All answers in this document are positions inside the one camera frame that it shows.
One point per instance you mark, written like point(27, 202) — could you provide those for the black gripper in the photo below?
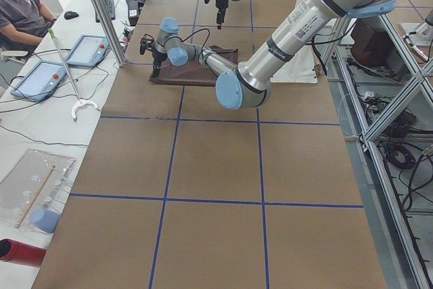
point(157, 55)
point(221, 3)

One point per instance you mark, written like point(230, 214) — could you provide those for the dark brown t-shirt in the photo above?
point(203, 70)

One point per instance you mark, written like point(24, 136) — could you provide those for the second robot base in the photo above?
point(418, 34)

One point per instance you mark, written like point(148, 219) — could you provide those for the upper teach pendant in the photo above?
point(88, 51)

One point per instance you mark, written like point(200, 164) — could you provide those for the teach pendant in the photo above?
point(88, 51)
point(40, 82)

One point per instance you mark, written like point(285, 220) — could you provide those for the black keyboard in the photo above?
point(110, 7)

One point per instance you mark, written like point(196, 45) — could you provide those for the black computer mouse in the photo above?
point(68, 15)

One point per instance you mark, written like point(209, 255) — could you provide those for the lower teach pendant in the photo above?
point(40, 82)

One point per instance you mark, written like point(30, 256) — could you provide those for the seated person grey shirt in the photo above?
point(24, 23)

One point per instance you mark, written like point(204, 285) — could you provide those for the wooden stick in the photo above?
point(32, 200)

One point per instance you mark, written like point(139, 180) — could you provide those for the red cylinder tube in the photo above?
point(21, 253)

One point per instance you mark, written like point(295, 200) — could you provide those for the aluminium frame post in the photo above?
point(109, 31)

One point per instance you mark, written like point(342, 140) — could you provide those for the brown box behind frame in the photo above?
point(371, 42)

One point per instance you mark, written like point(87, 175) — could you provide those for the aluminium frame cage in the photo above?
point(386, 116)

